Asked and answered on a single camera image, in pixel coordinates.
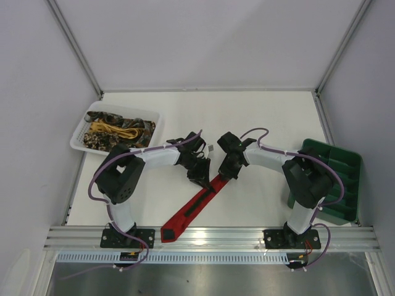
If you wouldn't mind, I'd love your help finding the red necktie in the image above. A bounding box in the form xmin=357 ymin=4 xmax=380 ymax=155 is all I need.
xmin=160 ymin=174 xmax=229 ymax=243

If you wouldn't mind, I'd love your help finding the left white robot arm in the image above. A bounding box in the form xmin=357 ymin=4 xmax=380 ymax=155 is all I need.
xmin=88 ymin=132 xmax=217 ymax=245

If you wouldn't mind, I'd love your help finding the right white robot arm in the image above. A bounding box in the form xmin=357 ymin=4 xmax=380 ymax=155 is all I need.
xmin=217 ymin=132 xmax=336 ymax=247

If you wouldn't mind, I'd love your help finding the dark multicolour patterned tie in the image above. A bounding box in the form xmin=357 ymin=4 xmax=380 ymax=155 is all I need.
xmin=84 ymin=111 xmax=156 ymax=148

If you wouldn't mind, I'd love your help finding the brown floral tie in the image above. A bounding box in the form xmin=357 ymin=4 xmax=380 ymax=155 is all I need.
xmin=83 ymin=131 xmax=140 ymax=152

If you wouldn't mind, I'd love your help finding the yellow patterned tie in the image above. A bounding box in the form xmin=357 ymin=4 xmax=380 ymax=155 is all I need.
xmin=89 ymin=121 xmax=143 ymax=139

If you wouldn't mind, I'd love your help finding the white plastic basket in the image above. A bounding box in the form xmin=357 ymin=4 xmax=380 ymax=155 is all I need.
xmin=70 ymin=101 xmax=163 ymax=155

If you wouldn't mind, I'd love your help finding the green divided organizer tray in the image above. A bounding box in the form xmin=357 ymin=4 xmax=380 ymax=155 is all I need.
xmin=286 ymin=138 xmax=363 ymax=226

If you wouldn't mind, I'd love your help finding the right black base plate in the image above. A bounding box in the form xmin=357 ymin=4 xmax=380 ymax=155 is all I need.
xmin=263 ymin=228 xmax=322 ymax=250

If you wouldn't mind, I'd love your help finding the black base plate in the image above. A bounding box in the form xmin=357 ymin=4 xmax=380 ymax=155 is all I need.
xmin=99 ymin=228 xmax=155 ymax=249
xmin=263 ymin=228 xmax=322 ymax=250

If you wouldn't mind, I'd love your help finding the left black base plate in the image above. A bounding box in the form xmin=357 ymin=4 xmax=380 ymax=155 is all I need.
xmin=99 ymin=228 xmax=155 ymax=249

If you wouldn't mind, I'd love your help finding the aluminium mounting rail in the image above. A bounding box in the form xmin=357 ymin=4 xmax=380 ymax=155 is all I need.
xmin=44 ymin=226 xmax=380 ymax=252

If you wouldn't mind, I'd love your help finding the white slotted cable duct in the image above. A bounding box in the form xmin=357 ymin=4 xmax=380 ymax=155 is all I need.
xmin=57 ymin=251 xmax=289 ymax=265

